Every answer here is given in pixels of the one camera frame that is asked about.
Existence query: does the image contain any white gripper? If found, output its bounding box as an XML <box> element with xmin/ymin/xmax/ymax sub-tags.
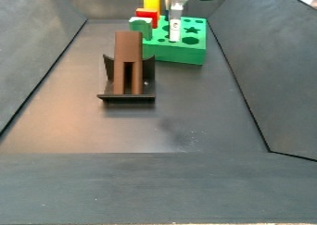
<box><xmin>164</xmin><ymin>0</ymin><xmax>188</xmax><ymax>42</ymax></box>

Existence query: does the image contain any brown square-circle object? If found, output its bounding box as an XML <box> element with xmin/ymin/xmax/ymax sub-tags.
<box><xmin>113</xmin><ymin>31</ymin><xmax>142</xmax><ymax>94</ymax></box>

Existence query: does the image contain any dark curved fixture stand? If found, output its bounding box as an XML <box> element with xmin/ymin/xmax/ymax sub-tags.
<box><xmin>96</xmin><ymin>55</ymin><xmax>156</xmax><ymax>104</ymax></box>

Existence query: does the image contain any red block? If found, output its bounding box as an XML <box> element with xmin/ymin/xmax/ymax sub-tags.
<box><xmin>135</xmin><ymin>8</ymin><xmax>159</xmax><ymax>29</ymax></box>

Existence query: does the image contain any green notched block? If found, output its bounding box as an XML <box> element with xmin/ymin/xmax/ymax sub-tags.
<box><xmin>128</xmin><ymin>17</ymin><xmax>152</xmax><ymax>41</ymax></box>

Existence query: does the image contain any green shape-sorter base block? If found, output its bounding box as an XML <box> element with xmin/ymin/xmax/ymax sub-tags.
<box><xmin>142</xmin><ymin>17</ymin><xmax>207</xmax><ymax>65</ymax></box>

